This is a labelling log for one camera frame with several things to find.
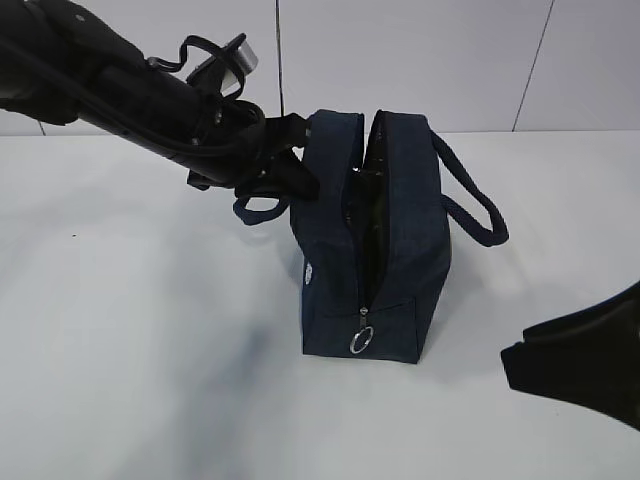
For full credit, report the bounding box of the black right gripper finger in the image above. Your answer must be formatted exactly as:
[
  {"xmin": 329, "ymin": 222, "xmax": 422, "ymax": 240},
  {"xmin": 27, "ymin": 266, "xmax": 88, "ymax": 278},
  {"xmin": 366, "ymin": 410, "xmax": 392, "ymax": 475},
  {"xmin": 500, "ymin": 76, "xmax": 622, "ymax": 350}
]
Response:
[
  {"xmin": 519, "ymin": 282, "xmax": 639, "ymax": 350},
  {"xmin": 500, "ymin": 343, "xmax": 639, "ymax": 430}
]

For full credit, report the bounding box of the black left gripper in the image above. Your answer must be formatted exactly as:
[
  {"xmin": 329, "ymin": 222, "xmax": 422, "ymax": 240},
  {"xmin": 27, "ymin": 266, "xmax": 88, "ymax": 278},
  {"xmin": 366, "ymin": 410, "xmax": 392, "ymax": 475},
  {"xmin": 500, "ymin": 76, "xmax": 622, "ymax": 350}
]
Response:
[{"xmin": 187, "ymin": 99, "xmax": 320, "ymax": 201}]

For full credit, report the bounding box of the navy blue lunch bag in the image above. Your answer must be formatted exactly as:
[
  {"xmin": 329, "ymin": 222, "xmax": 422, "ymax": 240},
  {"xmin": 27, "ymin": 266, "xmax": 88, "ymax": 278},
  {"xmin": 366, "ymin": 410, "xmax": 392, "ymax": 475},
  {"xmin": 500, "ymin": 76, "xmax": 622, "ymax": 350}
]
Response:
[{"xmin": 234, "ymin": 110, "xmax": 509, "ymax": 364}]

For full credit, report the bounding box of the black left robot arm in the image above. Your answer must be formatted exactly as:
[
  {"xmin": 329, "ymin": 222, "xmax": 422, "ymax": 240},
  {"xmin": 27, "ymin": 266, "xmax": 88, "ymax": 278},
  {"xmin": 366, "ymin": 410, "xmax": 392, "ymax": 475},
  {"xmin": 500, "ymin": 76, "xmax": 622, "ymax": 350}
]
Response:
[{"xmin": 1, "ymin": 1, "xmax": 319, "ymax": 200}]

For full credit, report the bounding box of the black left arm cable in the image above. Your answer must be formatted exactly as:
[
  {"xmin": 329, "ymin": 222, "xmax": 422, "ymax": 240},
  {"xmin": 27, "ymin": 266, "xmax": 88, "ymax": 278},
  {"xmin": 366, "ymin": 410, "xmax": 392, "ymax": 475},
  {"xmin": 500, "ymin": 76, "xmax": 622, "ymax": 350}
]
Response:
[{"xmin": 0, "ymin": 34, "xmax": 269, "ymax": 161}]

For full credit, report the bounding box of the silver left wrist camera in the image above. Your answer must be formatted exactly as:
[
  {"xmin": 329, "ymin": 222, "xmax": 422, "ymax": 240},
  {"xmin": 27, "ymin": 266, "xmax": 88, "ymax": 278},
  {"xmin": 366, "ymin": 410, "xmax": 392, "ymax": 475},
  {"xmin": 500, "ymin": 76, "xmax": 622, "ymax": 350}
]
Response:
[{"xmin": 186, "ymin": 33, "xmax": 258, "ymax": 100}]

